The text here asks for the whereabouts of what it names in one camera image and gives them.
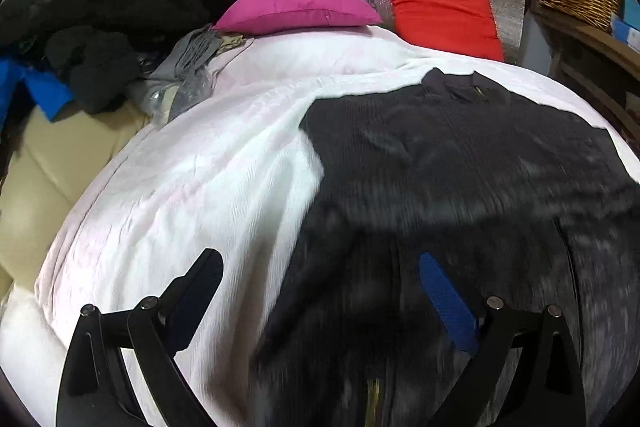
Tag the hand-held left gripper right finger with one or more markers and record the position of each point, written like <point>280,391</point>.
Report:
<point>447,302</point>

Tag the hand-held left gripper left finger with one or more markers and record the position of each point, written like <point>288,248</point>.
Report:
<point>192,302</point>

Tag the dark quilted jacket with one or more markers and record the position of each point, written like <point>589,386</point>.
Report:
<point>450,167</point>

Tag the white blanket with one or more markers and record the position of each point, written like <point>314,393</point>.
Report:
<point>200,187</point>

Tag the cream leather sofa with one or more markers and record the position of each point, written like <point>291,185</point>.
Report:
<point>40,167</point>

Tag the grey garment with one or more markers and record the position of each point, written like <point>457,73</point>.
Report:
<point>190,57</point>

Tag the blue jacket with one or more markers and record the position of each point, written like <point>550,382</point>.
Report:
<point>50,94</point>

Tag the red pillow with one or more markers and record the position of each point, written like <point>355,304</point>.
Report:
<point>440,12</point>

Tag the wooden table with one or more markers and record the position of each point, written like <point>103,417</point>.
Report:
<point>590,42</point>

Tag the pile of dark jackets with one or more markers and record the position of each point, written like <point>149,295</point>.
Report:
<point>100,17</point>

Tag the pink pillow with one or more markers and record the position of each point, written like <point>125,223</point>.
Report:
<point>300,9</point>

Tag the light blue box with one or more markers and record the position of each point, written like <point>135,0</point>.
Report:
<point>627,32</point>

